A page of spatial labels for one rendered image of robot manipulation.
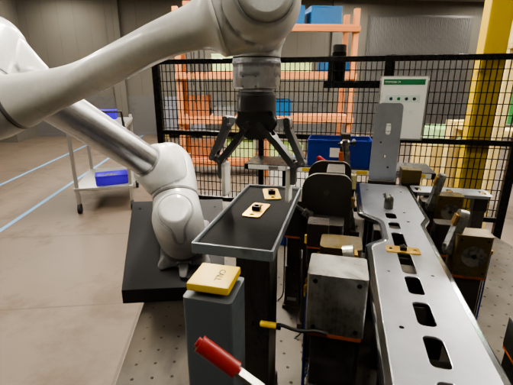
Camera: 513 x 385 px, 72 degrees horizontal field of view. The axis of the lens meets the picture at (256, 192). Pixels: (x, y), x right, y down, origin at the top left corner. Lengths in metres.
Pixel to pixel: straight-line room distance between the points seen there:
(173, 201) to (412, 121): 1.29
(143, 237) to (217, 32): 0.98
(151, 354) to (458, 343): 0.76
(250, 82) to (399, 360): 0.52
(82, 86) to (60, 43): 10.76
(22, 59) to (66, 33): 10.50
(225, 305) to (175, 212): 0.62
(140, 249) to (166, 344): 0.38
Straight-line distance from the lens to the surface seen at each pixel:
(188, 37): 0.54
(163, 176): 1.16
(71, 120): 1.00
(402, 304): 0.78
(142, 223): 1.39
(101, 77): 0.67
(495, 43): 2.06
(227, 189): 0.75
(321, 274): 0.62
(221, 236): 0.63
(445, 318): 0.78
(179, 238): 1.11
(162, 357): 1.09
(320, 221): 0.86
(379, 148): 1.66
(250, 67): 0.66
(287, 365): 1.05
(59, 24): 11.51
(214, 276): 0.51
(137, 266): 1.33
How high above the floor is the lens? 1.42
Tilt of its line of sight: 17 degrees down
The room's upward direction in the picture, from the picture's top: straight up
